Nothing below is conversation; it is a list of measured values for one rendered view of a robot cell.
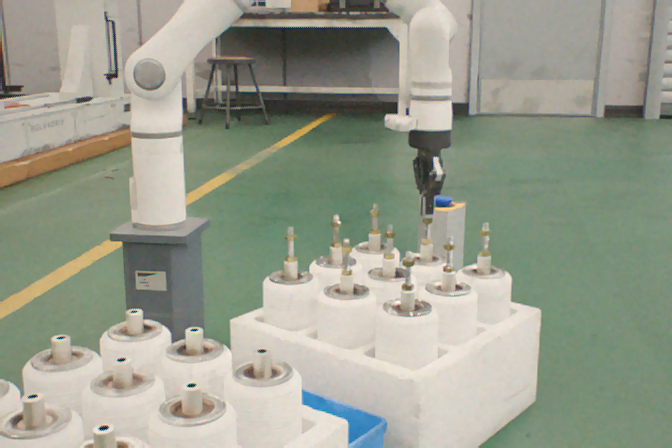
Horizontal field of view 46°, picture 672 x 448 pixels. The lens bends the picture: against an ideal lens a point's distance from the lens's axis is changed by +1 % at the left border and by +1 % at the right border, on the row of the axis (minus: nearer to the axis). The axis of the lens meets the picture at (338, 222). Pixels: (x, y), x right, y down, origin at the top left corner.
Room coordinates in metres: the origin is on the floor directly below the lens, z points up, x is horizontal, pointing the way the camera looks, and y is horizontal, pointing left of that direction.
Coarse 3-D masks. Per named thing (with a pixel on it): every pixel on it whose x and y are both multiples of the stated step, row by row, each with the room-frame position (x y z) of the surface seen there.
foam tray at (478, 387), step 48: (240, 336) 1.27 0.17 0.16; (288, 336) 1.21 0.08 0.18; (480, 336) 1.21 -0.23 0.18; (528, 336) 1.30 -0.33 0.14; (336, 384) 1.13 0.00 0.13; (384, 384) 1.08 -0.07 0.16; (432, 384) 1.06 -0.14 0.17; (480, 384) 1.17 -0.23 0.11; (528, 384) 1.31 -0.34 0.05; (432, 432) 1.06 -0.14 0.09; (480, 432) 1.18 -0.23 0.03
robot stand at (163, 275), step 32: (128, 224) 1.47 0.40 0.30; (192, 224) 1.47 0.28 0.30; (128, 256) 1.41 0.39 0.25; (160, 256) 1.40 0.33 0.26; (192, 256) 1.44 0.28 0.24; (128, 288) 1.42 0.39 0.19; (160, 288) 1.40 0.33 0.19; (192, 288) 1.44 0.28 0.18; (160, 320) 1.40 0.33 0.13; (192, 320) 1.43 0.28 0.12
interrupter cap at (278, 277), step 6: (282, 270) 1.32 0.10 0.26; (300, 270) 1.32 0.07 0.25; (270, 276) 1.29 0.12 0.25; (276, 276) 1.29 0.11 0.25; (282, 276) 1.30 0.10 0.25; (300, 276) 1.30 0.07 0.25; (306, 276) 1.29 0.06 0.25; (312, 276) 1.29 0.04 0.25; (276, 282) 1.26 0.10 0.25; (282, 282) 1.26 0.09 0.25; (288, 282) 1.26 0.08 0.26; (294, 282) 1.26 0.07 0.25; (300, 282) 1.26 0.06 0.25; (306, 282) 1.27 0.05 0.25
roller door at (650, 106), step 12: (660, 0) 5.91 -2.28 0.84; (660, 12) 5.91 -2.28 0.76; (660, 24) 5.91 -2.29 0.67; (660, 36) 5.91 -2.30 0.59; (648, 48) 6.01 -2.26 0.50; (660, 48) 5.90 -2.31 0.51; (648, 60) 5.98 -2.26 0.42; (660, 60) 5.90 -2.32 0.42; (648, 72) 5.94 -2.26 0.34; (660, 72) 5.90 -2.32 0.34; (648, 84) 5.92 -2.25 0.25; (660, 84) 5.90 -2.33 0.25; (648, 96) 5.91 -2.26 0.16; (660, 96) 5.90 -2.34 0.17; (648, 108) 5.91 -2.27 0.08; (660, 108) 5.93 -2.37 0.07
